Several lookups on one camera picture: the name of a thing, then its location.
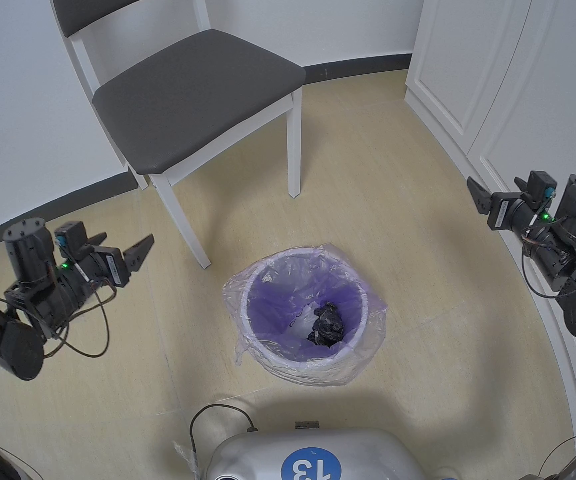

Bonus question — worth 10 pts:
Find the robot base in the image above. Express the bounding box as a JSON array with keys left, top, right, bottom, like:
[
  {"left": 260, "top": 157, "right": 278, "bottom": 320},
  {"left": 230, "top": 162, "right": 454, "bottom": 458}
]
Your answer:
[{"left": 207, "top": 420, "right": 456, "bottom": 480}]

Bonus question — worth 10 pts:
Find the crumpled black plastic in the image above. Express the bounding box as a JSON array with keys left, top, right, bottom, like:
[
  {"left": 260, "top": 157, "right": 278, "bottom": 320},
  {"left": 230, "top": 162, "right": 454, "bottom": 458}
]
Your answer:
[{"left": 307, "top": 302, "right": 345, "bottom": 345}]

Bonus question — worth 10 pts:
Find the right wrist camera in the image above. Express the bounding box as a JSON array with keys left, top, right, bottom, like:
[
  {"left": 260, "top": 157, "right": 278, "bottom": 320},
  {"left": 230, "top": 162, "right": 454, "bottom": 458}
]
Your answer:
[{"left": 527, "top": 170, "right": 558, "bottom": 204}]

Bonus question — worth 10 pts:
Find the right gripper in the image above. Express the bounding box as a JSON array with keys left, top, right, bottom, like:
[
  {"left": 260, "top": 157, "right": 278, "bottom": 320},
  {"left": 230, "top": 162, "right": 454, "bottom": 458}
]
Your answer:
[{"left": 467, "top": 177, "right": 558, "bottom": 242}]

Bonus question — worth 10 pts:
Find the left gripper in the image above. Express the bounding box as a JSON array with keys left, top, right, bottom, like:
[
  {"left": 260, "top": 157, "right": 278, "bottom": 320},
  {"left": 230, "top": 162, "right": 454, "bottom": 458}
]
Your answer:
[{"left": 43, "top": 232, "right": 155, "bottom": 321}]

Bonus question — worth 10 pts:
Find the purple plastic bag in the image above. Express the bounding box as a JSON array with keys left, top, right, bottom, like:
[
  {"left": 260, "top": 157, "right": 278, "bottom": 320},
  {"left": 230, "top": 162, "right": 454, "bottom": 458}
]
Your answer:
[{"left": 223, "top": 242, "right": 389, "bottom": 388}]

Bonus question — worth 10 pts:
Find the white wardrobe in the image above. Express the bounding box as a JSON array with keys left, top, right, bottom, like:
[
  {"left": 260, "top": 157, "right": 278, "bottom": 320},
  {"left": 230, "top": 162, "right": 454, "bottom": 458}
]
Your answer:
[{"left": 404, "top": 0, "right": 576, "bottom": 449}]

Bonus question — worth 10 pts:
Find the white chair grey seat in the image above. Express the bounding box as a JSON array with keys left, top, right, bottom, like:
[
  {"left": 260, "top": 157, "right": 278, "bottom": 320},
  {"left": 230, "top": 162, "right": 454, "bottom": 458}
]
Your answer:
[{"left": 42, "top": 0, "right": 308, "bottom": 270}]

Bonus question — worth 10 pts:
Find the black cable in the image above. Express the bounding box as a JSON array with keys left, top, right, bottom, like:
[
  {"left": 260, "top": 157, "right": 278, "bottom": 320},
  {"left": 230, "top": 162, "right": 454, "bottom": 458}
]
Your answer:
[
  {"left": 520, "top": 238, "right": 576, "bottom": 299},
  {"left": 189, "top": 404, "right": 259, "bottom": 451},
  {"left": 43, "top": 288, "right": 118, "bottom": 359}
]

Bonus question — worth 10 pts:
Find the white trash bin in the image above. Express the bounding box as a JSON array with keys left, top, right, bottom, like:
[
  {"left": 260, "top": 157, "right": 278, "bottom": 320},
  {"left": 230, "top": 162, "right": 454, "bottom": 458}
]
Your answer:
[{"left": 240, "top": 248, "right": 371, "bottom": 369}]

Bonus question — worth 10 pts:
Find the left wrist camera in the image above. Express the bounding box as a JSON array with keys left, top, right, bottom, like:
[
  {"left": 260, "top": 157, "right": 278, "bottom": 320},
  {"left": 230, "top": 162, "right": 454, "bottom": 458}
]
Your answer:
[{"left": 54, "top": 221, "right": 88, "bottom": 259}]

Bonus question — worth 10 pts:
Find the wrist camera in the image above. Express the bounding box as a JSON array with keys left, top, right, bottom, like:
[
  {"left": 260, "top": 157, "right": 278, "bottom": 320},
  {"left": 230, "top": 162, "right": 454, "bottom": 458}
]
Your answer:
[
  {"left": 527, "top": 170, "right": 558, "bottom": 204},
  {"left": 54, "top": 221, "right": 88, "bottom": 259}
]

